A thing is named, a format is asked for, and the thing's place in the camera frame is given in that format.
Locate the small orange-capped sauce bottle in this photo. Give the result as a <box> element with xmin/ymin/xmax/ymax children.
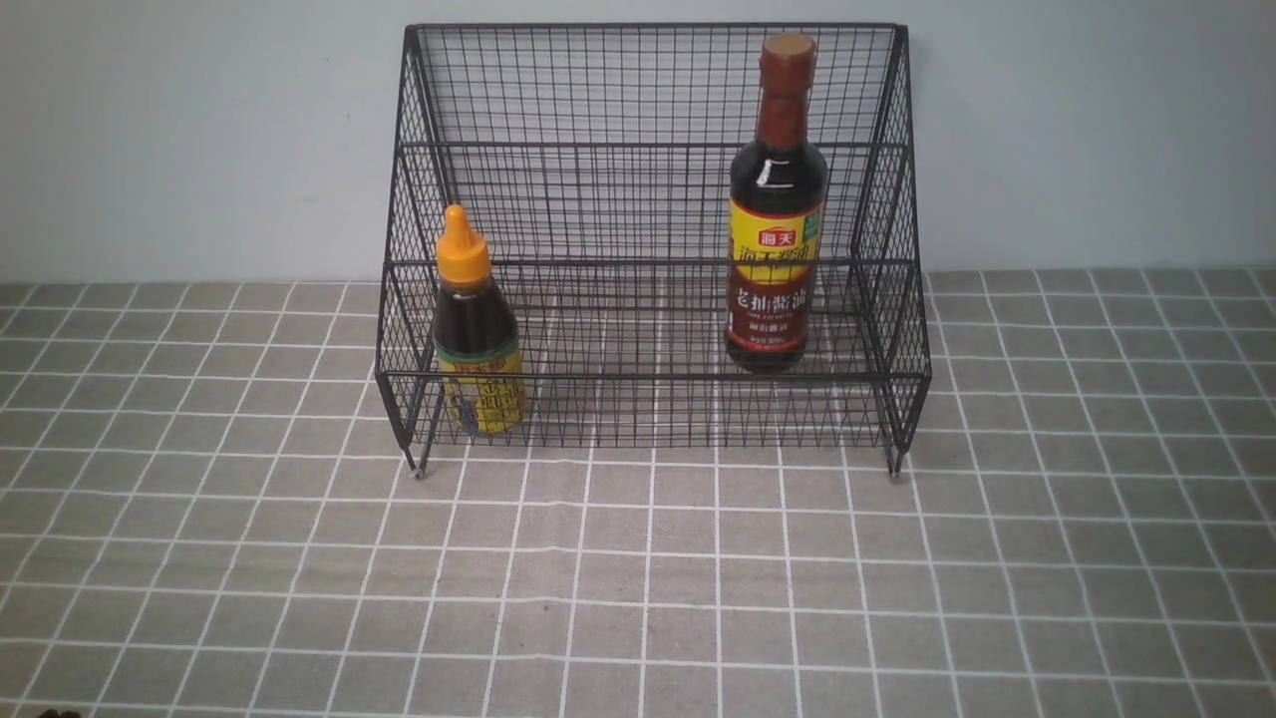
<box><xmin>430</xmin><ymin>204</ymin><xmax>527</xmax><ymax>437</ymax></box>

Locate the tall dark soy sauce bottle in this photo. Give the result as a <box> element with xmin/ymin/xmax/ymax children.
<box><xmin>725</xmin><ymin>33</ymin><xmax>828</xmax><ymax>374</ymax></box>

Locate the grey checkered tablecloth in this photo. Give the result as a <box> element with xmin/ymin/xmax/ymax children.
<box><xmin>1</xmin><ymin>268</ymin><xmax>1275</xmax><ymax>717</ymax></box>

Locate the black wire mesh shelf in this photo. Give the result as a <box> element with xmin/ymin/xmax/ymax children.
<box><xmin>375</xmin><ymin>22</ymin><xmax>933</xmax><ymax>474</ymax></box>

